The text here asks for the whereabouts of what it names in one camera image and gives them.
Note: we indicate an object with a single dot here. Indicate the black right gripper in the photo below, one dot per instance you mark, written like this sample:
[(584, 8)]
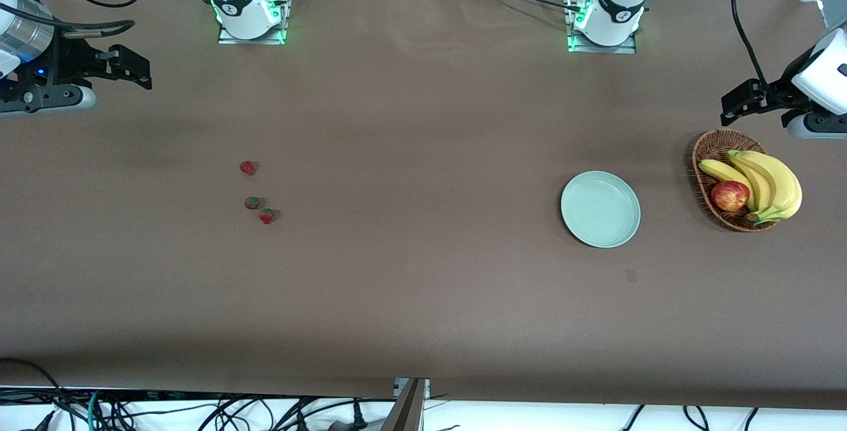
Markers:
[(71, 57)]

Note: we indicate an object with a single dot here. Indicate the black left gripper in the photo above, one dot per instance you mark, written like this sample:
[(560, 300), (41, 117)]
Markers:
[(779, 92)]

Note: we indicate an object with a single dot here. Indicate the plain red strawberry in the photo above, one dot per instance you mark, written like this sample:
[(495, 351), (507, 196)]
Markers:
[(247, 167)]

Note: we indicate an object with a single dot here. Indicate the red strawberry with green leaves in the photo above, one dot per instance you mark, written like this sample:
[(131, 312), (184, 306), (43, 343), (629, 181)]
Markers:
[(252, 203)]

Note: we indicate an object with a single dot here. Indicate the red strawberry with small stem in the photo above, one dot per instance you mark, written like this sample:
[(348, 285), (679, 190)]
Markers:
[(267, 216)]

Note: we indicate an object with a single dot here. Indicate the pale green round plate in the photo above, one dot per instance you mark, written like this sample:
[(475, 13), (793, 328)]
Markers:
[(602, 212)]

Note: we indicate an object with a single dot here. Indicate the brown wicker basket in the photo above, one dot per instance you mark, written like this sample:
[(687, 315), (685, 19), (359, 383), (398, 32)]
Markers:
[(718, 143)]

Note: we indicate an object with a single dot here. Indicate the yellow banana bunch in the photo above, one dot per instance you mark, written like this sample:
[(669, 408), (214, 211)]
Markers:
[(781, 186)]

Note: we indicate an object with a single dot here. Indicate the red apple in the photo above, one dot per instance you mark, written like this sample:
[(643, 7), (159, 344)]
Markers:
[(730, 196)]

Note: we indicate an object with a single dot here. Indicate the brown table cover cloth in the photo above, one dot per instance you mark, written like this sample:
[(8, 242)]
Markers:
[(423, 285)]

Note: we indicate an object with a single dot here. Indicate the black power plug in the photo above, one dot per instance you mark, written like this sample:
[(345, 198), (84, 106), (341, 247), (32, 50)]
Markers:
[(359, 418)]

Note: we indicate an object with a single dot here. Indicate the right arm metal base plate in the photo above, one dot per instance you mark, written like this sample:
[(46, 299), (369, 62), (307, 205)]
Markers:
[(228, 38)]

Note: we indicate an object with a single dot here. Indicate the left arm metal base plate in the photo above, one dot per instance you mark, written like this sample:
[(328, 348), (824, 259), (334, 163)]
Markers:
[(628, 47)]

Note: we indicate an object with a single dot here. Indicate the camera mount post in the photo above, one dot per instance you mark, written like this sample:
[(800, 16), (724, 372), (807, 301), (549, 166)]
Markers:
[(407, 411)]

